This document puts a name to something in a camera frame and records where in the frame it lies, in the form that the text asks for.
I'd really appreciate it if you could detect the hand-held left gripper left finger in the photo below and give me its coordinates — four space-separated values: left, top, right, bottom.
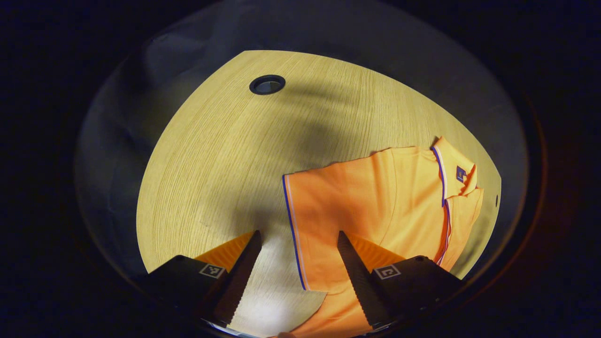
139 230 262 329

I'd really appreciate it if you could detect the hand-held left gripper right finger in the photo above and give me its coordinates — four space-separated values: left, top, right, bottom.
337 230 465 329

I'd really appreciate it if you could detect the orange polo T-shirt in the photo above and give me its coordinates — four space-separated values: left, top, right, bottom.
282 136 484 338

